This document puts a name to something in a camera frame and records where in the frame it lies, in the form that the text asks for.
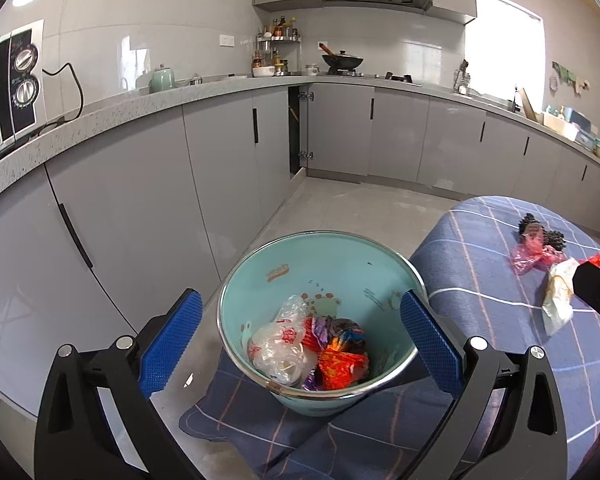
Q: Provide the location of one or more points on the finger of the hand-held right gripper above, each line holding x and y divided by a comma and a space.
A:
597, 287

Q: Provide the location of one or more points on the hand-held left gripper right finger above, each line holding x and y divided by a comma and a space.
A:
430, 340

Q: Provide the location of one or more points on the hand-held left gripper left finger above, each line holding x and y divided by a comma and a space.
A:
172, 345

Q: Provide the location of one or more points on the white wrapper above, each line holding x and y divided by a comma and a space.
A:
557, 300

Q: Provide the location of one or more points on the dark colourful snack wrapper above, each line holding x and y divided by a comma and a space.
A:
350, 335

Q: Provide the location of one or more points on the orange snack wrapper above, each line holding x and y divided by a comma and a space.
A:
337, 367

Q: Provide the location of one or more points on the clear plastic bag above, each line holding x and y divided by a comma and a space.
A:
280, 345

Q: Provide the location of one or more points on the purple snack wrapper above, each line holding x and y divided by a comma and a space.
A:
322, 330

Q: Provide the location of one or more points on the mint green bin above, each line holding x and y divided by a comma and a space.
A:
330, 270

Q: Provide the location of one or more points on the red wrapper scrap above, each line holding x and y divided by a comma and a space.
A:
595, 260

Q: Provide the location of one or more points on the pink plastic wrapper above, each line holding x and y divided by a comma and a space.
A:
525, 257

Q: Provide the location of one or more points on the blue plaid tablecloth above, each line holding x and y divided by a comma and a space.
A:
480, 260

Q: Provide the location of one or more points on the white basin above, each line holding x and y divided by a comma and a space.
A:
560, 127

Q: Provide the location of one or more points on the grey kitchen counter cabinets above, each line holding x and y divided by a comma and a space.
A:
130, 185

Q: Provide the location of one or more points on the blue storage box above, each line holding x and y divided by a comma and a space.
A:
580, 120

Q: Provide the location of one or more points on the wooden cutting board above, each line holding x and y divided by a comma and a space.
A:
530, 105

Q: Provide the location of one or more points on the hanging dish cloths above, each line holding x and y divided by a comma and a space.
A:
570, 76

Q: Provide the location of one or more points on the utensil holder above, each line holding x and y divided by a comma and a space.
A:
461, 82

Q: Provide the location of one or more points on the window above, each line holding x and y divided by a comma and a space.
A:
505, 45

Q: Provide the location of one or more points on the gas stove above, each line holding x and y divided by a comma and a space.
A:
397, 78

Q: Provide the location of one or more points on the mint green kettle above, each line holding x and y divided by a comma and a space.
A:
162, 80

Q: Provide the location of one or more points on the white bowl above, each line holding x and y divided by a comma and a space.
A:
263, 71

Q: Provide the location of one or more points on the black wok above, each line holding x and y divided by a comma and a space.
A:
342, 61

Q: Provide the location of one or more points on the glass jar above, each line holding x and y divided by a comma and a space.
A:
311, 69

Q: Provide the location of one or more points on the black microwave oven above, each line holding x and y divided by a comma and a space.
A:
10, 90

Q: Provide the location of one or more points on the metal spice rack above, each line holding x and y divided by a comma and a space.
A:
280, 35

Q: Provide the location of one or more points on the white wall switch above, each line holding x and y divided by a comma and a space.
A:
226, 40

